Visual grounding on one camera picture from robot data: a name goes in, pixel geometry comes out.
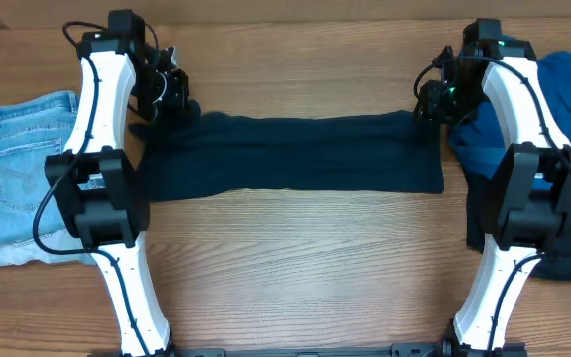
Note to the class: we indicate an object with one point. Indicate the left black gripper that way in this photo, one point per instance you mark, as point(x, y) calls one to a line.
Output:
point(178, 106)

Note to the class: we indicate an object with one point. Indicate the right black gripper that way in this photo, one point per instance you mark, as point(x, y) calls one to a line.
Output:
point(427, 106)

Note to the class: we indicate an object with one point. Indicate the dark navy shirt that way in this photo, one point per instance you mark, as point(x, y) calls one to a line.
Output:
point(204, 154)

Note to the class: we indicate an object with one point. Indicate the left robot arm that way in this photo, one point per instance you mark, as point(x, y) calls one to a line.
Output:
point(96, 189)

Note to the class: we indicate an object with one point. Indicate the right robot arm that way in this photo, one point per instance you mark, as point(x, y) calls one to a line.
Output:
point(527, 206)

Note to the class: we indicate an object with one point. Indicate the blue crumpled shirt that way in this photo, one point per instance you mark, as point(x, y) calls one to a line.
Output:
point(479, 146)

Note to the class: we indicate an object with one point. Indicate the folded light blue jeans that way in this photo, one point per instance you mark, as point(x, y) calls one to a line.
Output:
point(29, 132)

